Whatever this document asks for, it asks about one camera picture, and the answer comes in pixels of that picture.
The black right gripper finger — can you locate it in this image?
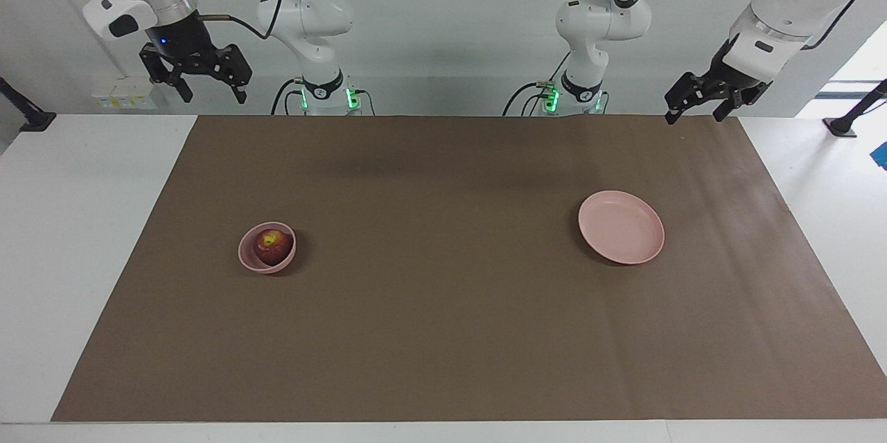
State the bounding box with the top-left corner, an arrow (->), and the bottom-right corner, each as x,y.
216,45 -> 252,105
141,45 -> 193,104

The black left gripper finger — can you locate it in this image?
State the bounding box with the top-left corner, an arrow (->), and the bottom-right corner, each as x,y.
664,72 -> 708,126
712,85 -> 746,123

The red apple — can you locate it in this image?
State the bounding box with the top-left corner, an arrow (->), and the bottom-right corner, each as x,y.
254,229 -> 292,266

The pink plate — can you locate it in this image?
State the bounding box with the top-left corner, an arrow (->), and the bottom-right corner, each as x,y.
578,190 -> 665,266

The pink bowl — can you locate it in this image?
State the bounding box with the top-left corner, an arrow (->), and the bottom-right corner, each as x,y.
238,221 -> 297,275

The black mounting stand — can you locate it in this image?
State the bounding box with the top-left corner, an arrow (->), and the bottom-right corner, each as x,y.
823,79 -> 887,137
0,77 -> 56,132

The brown paper table mat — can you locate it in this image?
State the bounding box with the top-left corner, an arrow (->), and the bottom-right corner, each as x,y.
52,115 -> 887,423

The white wall socket box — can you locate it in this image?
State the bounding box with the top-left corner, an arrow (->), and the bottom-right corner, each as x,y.
90,79 -> 157,111

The black base cable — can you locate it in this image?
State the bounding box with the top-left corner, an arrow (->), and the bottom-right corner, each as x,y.
503,82 -> 555,116
270,79 -> 307,116

